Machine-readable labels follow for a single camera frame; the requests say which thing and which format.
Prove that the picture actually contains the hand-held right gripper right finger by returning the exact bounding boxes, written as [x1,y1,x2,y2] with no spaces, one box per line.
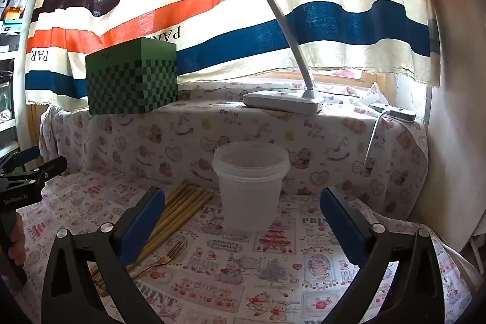
[320,186,446,324]

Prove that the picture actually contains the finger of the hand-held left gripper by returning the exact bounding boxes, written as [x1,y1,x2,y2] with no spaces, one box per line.
[23,156,68,192]
[0,146,42,176]

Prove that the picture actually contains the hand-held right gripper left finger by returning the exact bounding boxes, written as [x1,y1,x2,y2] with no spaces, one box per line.
[41,186,179,324]

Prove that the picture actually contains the bundle of bamboo chopsticks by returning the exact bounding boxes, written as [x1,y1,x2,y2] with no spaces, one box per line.
[89,185,214,296]

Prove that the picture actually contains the wooden chopsticks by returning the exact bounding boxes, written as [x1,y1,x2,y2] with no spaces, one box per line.
[131,240,183,279]

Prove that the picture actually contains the translucent plastic container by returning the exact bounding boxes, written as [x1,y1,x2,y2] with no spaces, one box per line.
[212,142,291,234]

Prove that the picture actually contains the person's left hand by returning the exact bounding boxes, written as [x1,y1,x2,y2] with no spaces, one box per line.
[7,220,28,266]

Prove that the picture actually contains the bear print cloth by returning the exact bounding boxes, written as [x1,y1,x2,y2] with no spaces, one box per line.
[40,81,430,222]

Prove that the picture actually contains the patchwork print tablecloth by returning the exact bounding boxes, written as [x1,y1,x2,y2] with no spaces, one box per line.
[17,168,479,324]

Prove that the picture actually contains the storage shelf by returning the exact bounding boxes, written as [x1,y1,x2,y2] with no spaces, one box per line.
[0,0,43,158]

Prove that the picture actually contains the green checkered box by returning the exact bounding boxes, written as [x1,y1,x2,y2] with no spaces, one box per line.
[85,36,179,116]

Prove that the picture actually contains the white power strip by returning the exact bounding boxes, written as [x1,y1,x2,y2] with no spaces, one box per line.
[370,103,417,123]

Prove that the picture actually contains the white desk lamp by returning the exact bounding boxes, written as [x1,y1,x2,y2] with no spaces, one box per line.
[193,0,324,116]

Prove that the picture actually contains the striped printed curtain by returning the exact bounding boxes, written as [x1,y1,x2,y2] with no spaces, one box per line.
[25,0,443,106]

